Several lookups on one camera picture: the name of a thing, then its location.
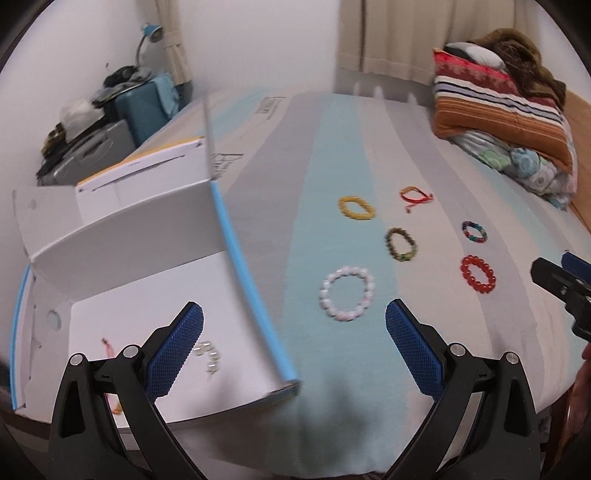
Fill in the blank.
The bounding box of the floral quilt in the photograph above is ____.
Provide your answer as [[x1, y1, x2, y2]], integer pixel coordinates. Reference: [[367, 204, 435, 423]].
[[450, 129, 578, 210]]

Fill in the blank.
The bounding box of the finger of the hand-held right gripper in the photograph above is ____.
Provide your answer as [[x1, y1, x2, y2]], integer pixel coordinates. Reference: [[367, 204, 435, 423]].
[[530, 257, 591, 343], [561, 250, 591, 280]]

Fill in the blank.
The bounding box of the beige curtain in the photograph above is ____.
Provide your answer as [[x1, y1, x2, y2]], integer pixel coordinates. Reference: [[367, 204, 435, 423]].
[[159, 0, 192, 86], [339, 0, 546, 86]]

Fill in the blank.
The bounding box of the striped folded blanket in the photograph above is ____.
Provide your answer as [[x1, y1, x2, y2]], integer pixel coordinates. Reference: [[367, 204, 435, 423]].
[[431, 48, 578, 171]]

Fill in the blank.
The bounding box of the striped mattress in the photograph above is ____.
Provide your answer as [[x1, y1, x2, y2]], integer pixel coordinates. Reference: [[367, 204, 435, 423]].
[[0, 88, 580, 478]]

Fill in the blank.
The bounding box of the brown blanket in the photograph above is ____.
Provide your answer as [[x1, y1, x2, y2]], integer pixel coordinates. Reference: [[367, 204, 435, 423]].
[[478, 28, 568, 112]]

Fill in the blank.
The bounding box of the blue desk lamp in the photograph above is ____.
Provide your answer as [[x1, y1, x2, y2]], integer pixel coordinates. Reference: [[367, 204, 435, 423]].
[[136, 23, 164, 68]]

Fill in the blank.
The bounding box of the white plastic bag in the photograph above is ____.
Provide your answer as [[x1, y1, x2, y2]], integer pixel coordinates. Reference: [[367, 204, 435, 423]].
[[60, 99, 98, 139]]

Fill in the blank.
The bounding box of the cardboard box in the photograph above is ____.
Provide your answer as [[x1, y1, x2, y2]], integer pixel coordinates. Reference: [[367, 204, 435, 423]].
[[10, 90, 303, 432]]

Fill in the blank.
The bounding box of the grey white pillow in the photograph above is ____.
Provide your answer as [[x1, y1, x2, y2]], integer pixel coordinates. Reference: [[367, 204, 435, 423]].
[[445, 41, 504, 68]]

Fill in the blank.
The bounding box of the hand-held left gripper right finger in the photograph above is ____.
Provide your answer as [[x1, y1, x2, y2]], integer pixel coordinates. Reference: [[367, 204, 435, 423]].
[[385, 299, 543, 480]]

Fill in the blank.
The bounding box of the teal suitcase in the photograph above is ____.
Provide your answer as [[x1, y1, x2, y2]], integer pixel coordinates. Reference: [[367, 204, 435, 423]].
[[115, 80, 174, 148]]

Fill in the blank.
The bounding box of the wooden bed frame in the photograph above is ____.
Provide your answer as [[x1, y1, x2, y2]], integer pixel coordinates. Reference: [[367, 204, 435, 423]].
[[563, 88, 591, 222]]

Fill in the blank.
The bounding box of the dark clothes pile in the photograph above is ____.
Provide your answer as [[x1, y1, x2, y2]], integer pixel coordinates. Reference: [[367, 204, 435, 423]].
[[92, 67, 153, 102]]

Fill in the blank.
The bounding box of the brown green bead bracelet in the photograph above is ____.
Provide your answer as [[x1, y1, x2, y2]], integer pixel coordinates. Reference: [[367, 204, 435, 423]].
[[385, 227, 420, 264]]

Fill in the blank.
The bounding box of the red cord bracelet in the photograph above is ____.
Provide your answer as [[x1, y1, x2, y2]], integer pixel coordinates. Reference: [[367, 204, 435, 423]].
[[400, 185, 435, 213]]

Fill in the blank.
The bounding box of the clear bead bracelet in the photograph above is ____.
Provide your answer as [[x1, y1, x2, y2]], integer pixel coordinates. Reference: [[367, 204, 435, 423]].
[[194, 340, 222, 376]]

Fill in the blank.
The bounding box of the grey suitcase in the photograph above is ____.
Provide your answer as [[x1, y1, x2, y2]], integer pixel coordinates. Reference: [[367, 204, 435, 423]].
[[37, 120, 137, 188]]

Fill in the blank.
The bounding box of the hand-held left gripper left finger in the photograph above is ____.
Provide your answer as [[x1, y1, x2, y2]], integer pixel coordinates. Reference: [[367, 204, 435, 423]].
[[48, 302, 208, 480]]

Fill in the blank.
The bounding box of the thin red string bracelet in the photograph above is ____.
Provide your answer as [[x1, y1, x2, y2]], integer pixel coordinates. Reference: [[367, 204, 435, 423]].
[[102, 338, 124, 415]]

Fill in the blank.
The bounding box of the multicolour bead bracelet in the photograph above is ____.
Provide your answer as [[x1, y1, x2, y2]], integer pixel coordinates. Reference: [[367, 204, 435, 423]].
[[462, 220, 488, 244]]

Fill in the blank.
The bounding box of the white pink bead bracelet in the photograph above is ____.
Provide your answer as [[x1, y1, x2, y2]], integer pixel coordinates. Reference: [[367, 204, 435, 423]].
[[320, 266, 375, 322]]

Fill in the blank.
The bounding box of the teal cloth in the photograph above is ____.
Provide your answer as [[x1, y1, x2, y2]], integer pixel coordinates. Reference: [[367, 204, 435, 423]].
[[152, 74, 181, 116]]

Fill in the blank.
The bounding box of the yellow bead bracelet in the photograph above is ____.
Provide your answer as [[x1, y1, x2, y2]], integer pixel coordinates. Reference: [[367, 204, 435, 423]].
[[338, 196, 376, 222]]

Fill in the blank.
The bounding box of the red bead bracelet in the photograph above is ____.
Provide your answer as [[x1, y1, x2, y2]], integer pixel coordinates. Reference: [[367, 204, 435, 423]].
[[460, 255, 498, 292]]

